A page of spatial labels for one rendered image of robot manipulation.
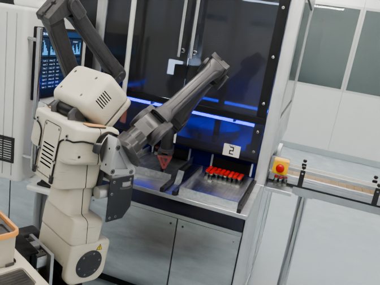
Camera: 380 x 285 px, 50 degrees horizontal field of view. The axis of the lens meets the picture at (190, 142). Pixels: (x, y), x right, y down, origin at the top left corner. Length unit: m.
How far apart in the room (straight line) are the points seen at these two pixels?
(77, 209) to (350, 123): 5.58
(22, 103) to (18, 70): 0.14
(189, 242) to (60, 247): 0.94
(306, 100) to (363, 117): 0.87
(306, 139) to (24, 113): 5.35
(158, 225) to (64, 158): 1.11
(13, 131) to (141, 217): 0.86
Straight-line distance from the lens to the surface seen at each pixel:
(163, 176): 1.88
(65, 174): 1.34
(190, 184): 1.88
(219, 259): 2.26
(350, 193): 2.15
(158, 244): 2.34
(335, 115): 6.60
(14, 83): 1.85
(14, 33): 1.82
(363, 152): 6.74
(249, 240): 2.17
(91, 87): 1.31
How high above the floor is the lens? 1.56
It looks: 15 degrees down
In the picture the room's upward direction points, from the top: 9 degrees clockwise
